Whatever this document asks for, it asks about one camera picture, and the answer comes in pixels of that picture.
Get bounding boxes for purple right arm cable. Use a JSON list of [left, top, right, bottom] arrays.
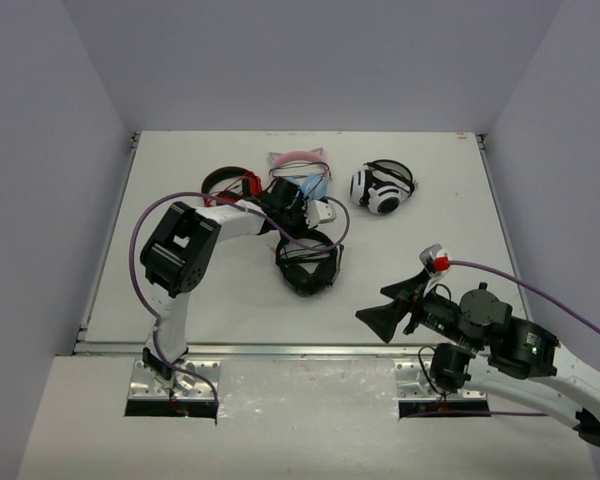
[[399, 258, 600, 419]]

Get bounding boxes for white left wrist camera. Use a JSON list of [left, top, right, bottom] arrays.
[[305, 199, 337, 229]]

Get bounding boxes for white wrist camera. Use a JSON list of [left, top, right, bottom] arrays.
[[419, 243, 451, 293], [305, 199, 337, 229]]

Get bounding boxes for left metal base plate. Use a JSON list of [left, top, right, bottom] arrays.
[[127, 357, 221, 402]]

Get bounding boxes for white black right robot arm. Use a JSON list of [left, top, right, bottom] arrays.
[[355, 258, 600, 448]]

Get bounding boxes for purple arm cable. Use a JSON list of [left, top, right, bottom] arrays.
[[131, 192, 351, 406], [399, 258, 600, 419]]

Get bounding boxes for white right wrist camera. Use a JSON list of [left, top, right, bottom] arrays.
[[419, 243, 451, 293]]

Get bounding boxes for aluminium table edge rail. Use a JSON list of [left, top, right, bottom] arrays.
[[73, 341, 436, 358]]

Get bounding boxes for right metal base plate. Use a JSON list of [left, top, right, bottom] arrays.
[[394, 357, 488, 402]]

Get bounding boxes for metal base plate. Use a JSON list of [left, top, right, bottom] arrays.
[[127, 357, 221, 402], [394, 357, 488, 402]]

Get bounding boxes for white black striped headphones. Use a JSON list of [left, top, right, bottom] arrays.
[[349, 159, 416, 216]]

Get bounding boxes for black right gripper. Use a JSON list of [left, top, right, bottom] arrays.
[[355, 270, 483, 353]]

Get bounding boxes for red black headphones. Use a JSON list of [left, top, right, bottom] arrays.
[[201, 166, 264, 203]]

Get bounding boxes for blue pink cat-ear headphones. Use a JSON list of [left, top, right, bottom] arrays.
[[268, 147, 332, 200]]

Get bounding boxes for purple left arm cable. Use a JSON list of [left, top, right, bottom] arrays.
[[131, 192, 351, 406]]

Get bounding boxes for black headset with microphone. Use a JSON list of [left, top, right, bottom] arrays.
[[275, 230, 344, 297]]

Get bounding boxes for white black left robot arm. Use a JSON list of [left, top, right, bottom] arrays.
[[139, 178, 308, 381]]

